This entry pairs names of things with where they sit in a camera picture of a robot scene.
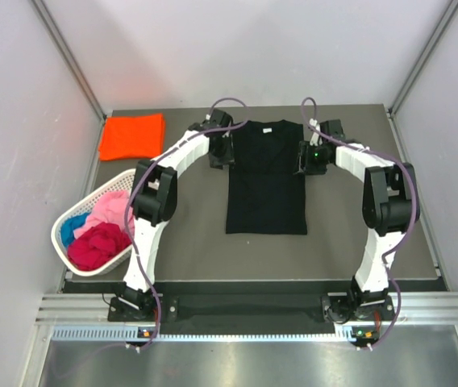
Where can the right aluminium frame post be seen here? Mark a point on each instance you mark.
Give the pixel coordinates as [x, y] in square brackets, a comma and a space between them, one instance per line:
[437, 34]

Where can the black t-shirt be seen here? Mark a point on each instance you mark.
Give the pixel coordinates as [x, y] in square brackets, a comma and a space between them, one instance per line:
[266, 195]

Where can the slotted grey cable duct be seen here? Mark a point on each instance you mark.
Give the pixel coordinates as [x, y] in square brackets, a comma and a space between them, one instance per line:
[135, 334]

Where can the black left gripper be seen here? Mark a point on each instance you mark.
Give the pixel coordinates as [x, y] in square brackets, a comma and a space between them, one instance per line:
[227, 157]

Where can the aluminium frame post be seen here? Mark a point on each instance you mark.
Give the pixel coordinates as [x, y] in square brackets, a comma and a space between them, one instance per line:
[43, 12]
[437, 34]

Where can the magenta t-shirt in basket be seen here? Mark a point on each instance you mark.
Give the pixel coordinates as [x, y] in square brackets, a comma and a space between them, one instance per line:
[97, 246]

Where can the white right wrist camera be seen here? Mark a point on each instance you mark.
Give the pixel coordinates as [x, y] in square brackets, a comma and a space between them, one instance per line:
[313, 125]

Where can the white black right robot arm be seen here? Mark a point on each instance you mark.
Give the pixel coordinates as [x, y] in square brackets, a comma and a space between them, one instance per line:
[389, 209]

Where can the blue t-shirt in basket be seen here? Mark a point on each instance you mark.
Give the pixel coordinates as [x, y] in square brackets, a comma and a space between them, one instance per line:
[69, 226]

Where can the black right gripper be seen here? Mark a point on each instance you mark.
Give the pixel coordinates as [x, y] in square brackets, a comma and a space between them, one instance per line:
[305, 164]

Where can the white plastic laundry basket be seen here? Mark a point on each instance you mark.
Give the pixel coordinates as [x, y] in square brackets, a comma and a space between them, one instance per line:
[122, 181]

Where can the pink t-shirt in basket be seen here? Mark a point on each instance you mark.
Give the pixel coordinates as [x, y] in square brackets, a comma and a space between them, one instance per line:
[110, 208]

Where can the left aluminium frame post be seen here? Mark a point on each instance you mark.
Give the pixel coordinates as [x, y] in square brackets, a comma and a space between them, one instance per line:
[43, 12]

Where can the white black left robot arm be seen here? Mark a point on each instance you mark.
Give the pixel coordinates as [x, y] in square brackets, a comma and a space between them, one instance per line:
[153, 202]

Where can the folded orange t-shirt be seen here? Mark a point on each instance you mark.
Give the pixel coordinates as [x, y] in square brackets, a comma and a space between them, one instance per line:
[132, 137]

